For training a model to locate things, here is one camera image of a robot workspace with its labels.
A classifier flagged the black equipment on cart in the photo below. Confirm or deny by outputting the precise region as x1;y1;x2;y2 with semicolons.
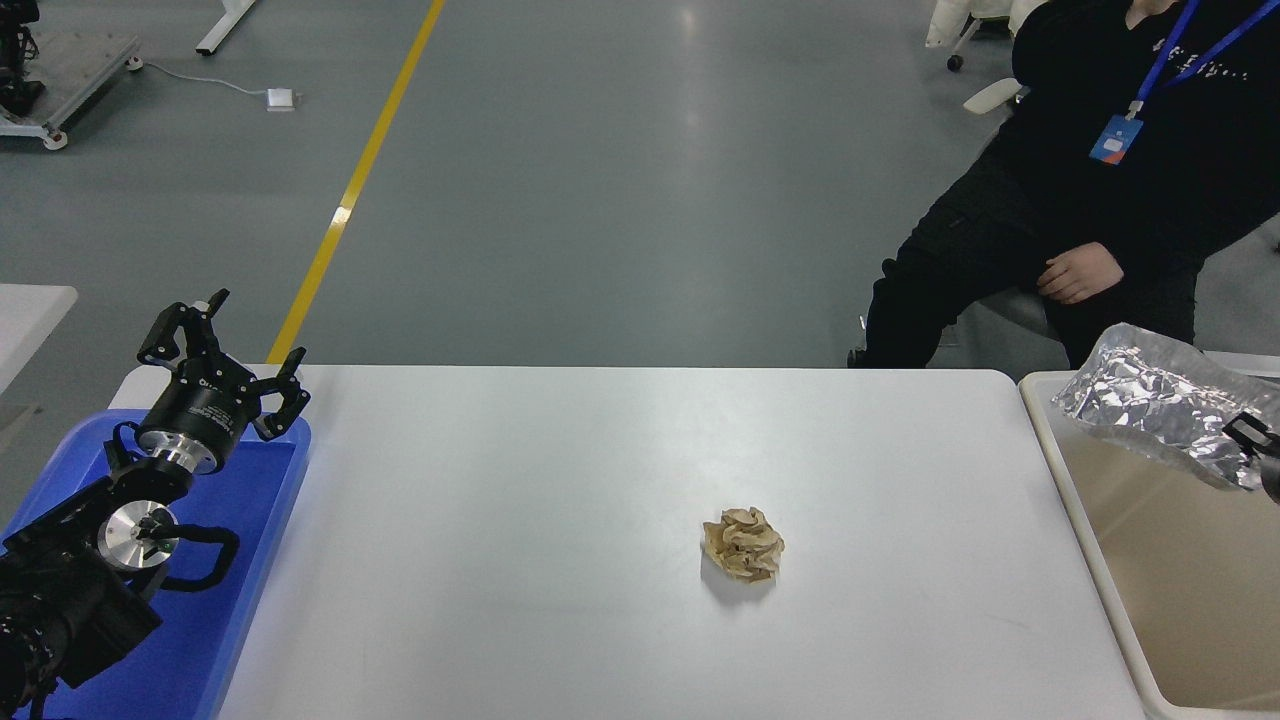
0;0;46;119

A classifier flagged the tan paper ball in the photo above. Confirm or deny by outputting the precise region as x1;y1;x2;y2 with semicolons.
702;506;786;585

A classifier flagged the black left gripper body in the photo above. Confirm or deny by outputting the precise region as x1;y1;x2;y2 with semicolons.
138;368;262;458

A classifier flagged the blue lanyard with badge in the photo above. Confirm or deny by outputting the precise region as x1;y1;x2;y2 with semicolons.
1088;0;1280;166

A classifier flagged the white side table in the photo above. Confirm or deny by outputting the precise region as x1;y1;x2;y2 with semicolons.
0;284;78;393

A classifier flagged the silver foil tray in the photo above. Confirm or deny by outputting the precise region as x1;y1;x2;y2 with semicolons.
1052;322;1280;492

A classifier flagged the rolling chair base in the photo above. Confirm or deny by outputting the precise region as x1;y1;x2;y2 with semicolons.
946;20;986;74

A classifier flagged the seated person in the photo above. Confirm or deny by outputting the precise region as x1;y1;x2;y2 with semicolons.
848;0;1280;371

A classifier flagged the white padded coat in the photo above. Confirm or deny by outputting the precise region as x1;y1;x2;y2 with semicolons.
925;0;1041;49

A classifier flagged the blue plastic tray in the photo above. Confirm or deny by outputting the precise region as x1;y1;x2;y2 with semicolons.
0;408;313;720

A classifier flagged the white table leg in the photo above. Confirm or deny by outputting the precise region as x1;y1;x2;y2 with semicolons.
196;0;259;57

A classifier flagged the white floor cable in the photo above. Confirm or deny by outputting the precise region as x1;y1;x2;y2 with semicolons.
140;62;271;100

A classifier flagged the large pale plastic bin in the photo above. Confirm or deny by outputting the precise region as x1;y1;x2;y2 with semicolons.
1018;370;1280;720

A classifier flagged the person's left hand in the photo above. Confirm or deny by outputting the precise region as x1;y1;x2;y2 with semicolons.
1035;243;1125;305

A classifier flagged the wheeled metal platform cart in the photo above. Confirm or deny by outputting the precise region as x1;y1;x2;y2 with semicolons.
0;32;144;151

